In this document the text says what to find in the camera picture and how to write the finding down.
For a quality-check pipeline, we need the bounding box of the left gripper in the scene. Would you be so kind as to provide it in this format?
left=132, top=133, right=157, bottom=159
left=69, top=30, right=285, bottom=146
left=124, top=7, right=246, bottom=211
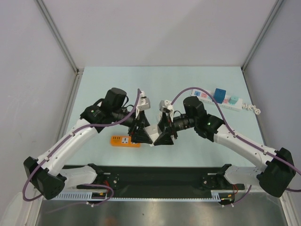
left=112, top=107, right=152, bottom=144

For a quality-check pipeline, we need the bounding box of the blue cube adapter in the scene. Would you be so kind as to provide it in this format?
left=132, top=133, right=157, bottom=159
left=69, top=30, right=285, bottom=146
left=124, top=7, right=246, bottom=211
left=213, top=88, right=226, bottom=104

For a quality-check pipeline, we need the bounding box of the mint green charger plug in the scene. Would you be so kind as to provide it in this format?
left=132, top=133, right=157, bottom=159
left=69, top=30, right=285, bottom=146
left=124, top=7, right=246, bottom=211
left=229, top=96, right=239, bottom=105

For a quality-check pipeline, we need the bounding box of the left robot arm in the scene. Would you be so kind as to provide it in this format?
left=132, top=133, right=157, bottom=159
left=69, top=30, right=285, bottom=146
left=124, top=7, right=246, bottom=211
left=22, top=88, right=150, bottom=202

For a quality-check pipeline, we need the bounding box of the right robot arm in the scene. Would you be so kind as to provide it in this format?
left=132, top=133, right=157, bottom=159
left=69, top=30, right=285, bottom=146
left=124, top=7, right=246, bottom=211
left=154, top=96, right=296, bottom=198

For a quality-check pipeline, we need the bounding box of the orange power strip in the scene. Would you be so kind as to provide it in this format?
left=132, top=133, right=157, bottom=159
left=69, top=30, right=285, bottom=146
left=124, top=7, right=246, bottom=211
left=110, top=136, right=141, bottom=148

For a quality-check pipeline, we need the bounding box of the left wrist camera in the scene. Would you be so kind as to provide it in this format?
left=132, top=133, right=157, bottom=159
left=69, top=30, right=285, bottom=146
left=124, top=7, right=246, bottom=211
left=136, top=91, right=151, bottom=112

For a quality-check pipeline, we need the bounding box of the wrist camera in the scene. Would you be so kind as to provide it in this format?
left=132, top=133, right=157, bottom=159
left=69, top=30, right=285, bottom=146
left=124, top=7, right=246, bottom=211
left=136, top=91, right=151, bottom=112
left=159, top=100, right=174, bottom=115

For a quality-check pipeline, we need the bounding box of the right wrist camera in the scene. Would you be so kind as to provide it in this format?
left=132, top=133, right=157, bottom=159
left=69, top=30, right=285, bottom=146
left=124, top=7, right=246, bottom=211
left=159, top=100, right=174, bottom=115

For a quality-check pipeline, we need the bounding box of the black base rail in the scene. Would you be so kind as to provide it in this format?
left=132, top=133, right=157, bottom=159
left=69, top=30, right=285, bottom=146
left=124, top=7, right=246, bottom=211
left=64, top=165, right=261, bottom=200

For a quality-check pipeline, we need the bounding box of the white power strip cord plug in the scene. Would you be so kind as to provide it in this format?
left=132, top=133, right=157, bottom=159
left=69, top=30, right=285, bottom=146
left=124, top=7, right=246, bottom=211
left=242, top=103, right=261, bottom=115

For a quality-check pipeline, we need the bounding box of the white cable duct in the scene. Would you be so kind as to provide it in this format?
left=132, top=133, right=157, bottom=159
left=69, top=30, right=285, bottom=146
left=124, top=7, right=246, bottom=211
left=52, top=189, right=236, bottom=203

